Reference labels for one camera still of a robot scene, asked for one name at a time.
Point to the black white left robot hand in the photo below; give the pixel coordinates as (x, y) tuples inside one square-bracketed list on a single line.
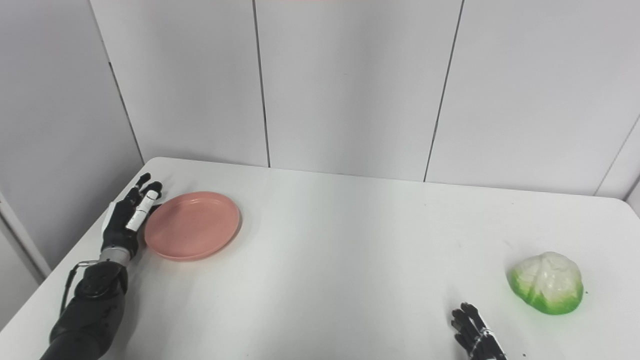
[(120, 225)]

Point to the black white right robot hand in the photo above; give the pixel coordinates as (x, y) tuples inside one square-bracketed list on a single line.
[(477, 340)]

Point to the pink round plate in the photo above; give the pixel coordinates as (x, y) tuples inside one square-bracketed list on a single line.
[(192, 225)]

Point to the green white toy cabbage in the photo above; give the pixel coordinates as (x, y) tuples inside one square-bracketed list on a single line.
[(547, 282)]

